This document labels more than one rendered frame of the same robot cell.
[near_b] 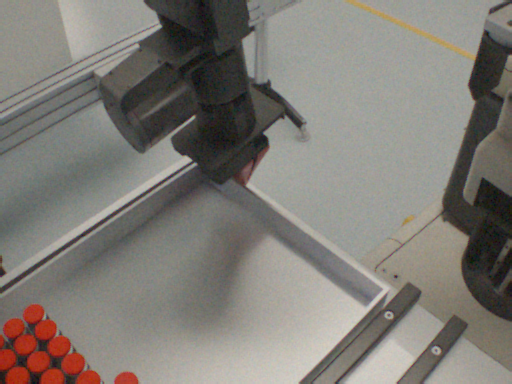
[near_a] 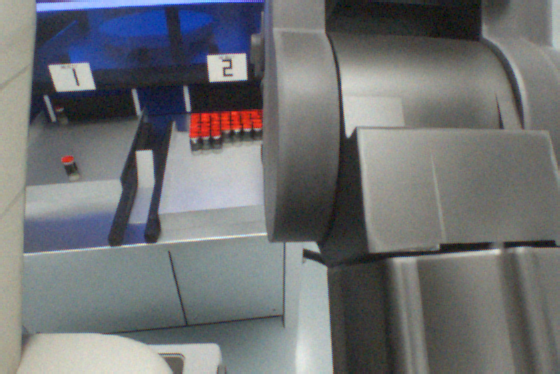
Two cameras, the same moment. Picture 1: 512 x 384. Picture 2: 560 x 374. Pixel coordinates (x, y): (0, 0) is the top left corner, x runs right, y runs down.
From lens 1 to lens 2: 0.81 m
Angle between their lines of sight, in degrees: 85
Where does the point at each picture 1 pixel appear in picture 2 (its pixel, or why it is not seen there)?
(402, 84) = not seen: outside the picture
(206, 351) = (215, 172)
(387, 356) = (143, 215)
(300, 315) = (195, 202)
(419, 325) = (137, 236)
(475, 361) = (96, 241)
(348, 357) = (156, 193)
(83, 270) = not seen: hidden behind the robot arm
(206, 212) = not seen: hidden behind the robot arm
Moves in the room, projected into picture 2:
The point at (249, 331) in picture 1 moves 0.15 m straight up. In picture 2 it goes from (208, 186) to (199, 112)
